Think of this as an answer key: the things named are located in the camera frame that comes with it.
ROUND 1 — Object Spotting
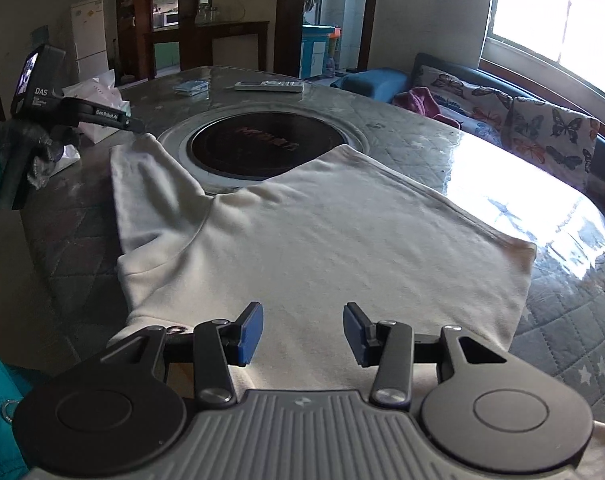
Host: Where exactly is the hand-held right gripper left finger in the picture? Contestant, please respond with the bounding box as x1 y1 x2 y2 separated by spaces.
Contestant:
98 301 264 408

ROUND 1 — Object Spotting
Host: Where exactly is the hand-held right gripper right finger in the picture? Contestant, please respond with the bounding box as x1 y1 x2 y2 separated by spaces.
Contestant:
343 302 508 408

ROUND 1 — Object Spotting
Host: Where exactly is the cream sweatshirt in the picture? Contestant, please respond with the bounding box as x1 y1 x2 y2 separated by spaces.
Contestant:
106 132 605 480

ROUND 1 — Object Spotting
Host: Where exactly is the person's left hand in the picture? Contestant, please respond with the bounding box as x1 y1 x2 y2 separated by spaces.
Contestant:
26 122 80 191

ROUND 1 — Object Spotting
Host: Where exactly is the white plastic bag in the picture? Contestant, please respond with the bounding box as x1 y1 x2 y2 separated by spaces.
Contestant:
52 70 132 177

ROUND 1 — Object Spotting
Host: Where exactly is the clear plastic box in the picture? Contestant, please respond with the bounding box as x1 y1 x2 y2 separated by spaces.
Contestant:
172 80 209 96

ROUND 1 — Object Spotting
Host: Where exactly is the white refrigerator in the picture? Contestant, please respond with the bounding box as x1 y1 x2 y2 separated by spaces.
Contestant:
70 0 110 81

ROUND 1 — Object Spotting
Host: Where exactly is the round black induction cooktop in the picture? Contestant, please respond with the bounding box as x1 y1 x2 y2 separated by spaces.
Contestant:
180 112 356 181

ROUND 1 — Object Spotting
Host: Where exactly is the white remote control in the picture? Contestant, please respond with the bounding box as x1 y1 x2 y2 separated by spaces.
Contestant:
232 80 304 94

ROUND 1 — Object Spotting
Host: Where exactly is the blue cabinet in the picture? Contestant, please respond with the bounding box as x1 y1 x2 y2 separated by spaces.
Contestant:
301 24 341 78

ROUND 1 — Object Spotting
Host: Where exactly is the pink cloth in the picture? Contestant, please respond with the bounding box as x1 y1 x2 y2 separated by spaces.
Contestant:
393 86 461 128

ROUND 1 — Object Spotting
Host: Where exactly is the butterfly print pillow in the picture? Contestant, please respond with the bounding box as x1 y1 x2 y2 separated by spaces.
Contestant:
417 65 516 146
503 95 601 181

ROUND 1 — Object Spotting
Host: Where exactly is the window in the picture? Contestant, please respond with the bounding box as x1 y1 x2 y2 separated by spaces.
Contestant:
480 0 605 106

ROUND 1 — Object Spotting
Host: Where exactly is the dark wooden door frame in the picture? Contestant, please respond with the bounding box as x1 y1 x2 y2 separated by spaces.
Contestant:
275 0 381 78

